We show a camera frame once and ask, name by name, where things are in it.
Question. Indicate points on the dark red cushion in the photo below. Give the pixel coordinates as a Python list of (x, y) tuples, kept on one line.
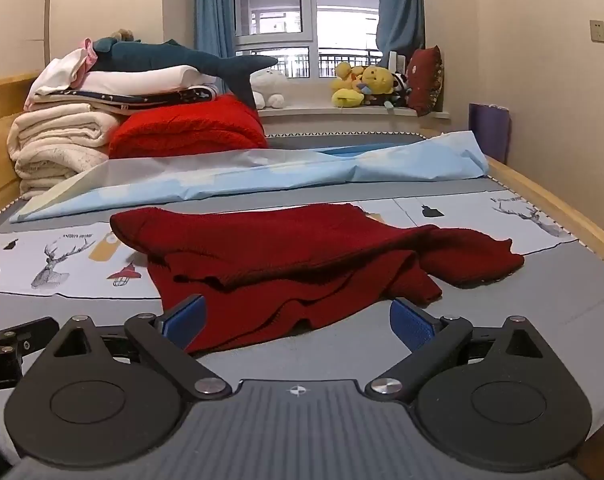
[(426, 80)]

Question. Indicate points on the wooden bed frame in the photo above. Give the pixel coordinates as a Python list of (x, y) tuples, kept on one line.
[(1, 105)]

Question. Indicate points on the light blue sheet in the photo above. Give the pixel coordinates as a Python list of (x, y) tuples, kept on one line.
[(262, 172)]

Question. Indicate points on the navy star print blanket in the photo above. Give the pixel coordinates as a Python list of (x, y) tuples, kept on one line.
[(131, 100)]

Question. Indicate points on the white folded quilt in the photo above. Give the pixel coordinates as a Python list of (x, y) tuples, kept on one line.
[(141, 79)]

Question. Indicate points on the white fleece folded blanket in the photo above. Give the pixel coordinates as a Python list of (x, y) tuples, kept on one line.
[(56, 145)]

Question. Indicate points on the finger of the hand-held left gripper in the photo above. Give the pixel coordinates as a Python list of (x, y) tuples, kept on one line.
[(29, 332)]

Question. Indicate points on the blue shark plush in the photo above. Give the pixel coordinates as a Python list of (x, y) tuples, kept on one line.
[(171, 57)]

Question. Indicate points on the blue curtain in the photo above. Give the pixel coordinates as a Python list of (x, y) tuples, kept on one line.
[(214, 10), (401, 5)]

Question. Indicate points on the dark red knit sweater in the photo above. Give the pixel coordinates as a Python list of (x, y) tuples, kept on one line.
[(292, 255)]

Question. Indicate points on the bright red folded blanket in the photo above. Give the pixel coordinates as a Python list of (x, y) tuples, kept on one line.
[(191, 127)]

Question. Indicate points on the windowsill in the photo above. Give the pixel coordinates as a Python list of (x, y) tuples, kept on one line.
[(312, 112)]

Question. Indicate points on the pink and white cloth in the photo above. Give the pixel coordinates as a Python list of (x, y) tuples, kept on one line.
[(64, 70)]

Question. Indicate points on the white seal plush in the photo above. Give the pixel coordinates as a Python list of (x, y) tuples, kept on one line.
[(269, 85)]

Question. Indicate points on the window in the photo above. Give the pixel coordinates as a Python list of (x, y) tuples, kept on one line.
[(302, 15)]

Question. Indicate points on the brown plush toy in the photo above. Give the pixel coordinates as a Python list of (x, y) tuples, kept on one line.
[(122, 34)]

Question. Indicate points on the cream wardrobe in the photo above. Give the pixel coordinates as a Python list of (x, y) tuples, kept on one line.
[(81, 5)]

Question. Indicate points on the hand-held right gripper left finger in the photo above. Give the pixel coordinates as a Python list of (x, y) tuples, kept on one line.
[(186, 321)]

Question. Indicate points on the black and white plush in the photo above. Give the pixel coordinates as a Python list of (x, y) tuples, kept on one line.
[(401, 87)]

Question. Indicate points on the wall socket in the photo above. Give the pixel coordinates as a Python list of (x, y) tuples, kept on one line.
[(597, 30)]

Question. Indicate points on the purple bag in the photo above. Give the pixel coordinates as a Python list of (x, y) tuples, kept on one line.
[(489, 127)]

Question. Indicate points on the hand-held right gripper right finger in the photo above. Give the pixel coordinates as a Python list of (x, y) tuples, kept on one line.
[(411, 321)]

